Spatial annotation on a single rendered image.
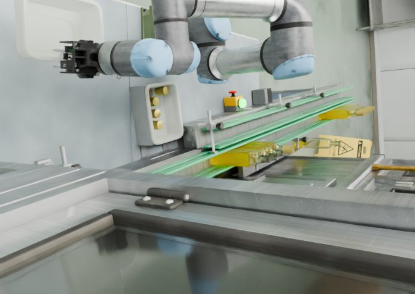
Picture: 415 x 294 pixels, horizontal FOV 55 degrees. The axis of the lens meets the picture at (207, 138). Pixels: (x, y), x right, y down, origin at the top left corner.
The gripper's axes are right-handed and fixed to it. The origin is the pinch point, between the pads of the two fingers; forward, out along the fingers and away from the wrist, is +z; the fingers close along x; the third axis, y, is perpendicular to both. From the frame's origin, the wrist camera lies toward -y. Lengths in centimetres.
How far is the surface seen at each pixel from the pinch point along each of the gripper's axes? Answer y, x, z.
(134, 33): -46, -13, 24
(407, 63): -657, -37, 45
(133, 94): -41.2, 10.0, 19.5
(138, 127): -43, 22, 18
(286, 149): -90, 31, -20
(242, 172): -96, 46, 5
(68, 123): -14.4, 19.2, 20.5
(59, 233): 38, 20, -56
